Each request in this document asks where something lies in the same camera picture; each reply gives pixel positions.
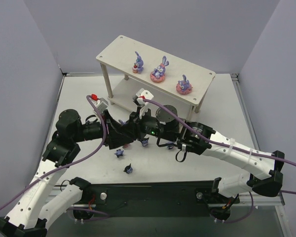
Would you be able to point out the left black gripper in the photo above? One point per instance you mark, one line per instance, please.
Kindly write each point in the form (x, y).
(108, 132)

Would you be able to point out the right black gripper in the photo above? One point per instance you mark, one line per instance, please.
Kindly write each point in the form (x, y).
(135, 125)

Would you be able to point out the purple imp figure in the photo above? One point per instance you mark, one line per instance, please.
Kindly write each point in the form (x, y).
(119, 153)

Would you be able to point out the large bunny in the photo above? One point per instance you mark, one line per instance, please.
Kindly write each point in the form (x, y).
(158, 73)

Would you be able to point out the purple bunny with red cake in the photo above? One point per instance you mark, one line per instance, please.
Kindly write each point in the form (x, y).
(138, 66)

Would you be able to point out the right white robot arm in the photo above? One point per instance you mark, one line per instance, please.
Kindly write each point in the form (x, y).
(262, 170)

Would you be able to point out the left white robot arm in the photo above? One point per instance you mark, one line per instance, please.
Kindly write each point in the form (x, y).
(31, 216)

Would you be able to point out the light wooden two-tier shelf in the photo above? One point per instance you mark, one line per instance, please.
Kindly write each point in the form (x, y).
(129, 65)

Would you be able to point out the purple-headed figure black bow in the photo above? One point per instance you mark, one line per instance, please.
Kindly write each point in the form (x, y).
(170, 145)

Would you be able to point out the black-headed figure purple bow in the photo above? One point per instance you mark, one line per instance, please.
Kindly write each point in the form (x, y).
(145, 143)

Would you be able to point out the black imp figure front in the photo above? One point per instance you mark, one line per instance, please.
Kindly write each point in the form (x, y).
(128, 169)

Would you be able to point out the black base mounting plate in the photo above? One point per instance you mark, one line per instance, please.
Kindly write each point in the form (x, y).
(164, 199)

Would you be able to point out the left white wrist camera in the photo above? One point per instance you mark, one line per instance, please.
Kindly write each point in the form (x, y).
(100, 103)

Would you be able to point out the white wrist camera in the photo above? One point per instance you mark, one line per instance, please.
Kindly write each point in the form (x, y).
(140, 100)
(100, 103)

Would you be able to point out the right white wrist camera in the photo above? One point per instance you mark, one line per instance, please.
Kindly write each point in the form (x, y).
(140, 100)

